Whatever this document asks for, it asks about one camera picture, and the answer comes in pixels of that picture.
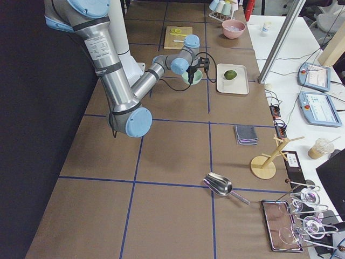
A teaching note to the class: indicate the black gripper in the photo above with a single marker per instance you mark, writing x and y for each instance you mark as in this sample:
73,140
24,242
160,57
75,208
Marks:
192,71

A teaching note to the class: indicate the light green bowl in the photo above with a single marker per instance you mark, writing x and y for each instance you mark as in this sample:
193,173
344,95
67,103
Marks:
197,77

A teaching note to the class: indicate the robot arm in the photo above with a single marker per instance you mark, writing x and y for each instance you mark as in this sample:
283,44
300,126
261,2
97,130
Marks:
100,24

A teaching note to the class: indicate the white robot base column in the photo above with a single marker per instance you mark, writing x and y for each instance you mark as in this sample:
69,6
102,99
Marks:
117,30

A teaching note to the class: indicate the pink bowl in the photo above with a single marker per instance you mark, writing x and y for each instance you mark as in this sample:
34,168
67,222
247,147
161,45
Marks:
233,22

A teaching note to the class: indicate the green lime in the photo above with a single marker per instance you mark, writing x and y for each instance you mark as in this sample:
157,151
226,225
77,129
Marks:
230,74

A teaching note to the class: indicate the bamboo cutting board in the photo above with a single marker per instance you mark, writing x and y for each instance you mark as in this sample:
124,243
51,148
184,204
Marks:
168,40

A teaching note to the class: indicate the yellow plastic knife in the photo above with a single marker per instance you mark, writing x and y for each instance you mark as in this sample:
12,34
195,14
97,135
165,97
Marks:
178,34

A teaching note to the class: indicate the white rabbit tray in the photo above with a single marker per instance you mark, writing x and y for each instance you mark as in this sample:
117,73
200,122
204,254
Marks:
239,85

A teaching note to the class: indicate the clear ice cubes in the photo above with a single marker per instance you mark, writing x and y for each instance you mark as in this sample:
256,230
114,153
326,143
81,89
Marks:
233,28

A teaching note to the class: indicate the cup rack with wooden rod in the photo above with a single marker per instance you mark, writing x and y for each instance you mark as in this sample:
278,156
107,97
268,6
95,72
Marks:
220,17

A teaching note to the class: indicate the white cup on rack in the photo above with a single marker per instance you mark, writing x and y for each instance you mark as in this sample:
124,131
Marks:
220,6

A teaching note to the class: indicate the grey folded cloth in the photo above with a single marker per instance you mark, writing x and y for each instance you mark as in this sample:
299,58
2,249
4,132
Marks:
245,134

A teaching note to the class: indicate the paper cup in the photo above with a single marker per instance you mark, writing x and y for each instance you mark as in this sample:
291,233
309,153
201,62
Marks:
265,28

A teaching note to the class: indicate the red object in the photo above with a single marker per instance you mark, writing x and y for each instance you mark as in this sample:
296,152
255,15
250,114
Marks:
249,6

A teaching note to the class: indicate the metal scoop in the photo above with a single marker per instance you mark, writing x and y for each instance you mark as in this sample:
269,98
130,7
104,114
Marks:
222,186

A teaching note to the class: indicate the wooden mug tree stand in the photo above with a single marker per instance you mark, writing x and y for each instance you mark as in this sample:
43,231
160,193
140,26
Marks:
262,166

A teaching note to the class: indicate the teach pendant far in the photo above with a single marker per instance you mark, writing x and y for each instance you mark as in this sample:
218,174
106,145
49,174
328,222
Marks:
314,76

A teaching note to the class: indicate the teach pendant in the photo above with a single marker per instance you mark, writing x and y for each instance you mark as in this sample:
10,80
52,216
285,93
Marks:
318,109
314,76

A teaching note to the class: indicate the teach pendant near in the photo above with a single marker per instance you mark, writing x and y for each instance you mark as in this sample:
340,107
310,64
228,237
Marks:
318,109

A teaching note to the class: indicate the black box with label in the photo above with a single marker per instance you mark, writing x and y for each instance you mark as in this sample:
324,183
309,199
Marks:
293,167

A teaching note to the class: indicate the iced coffee cup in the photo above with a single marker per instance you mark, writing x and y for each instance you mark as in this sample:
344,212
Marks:
323,147

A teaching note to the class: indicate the glass rack with glasses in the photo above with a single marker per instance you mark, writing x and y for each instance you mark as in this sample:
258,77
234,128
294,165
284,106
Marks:
305,207

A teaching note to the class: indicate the mirror tray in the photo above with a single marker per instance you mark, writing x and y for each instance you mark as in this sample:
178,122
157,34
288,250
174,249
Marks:
278,221

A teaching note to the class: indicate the aluminium frame post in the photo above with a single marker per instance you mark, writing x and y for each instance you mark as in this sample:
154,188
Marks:
280,39

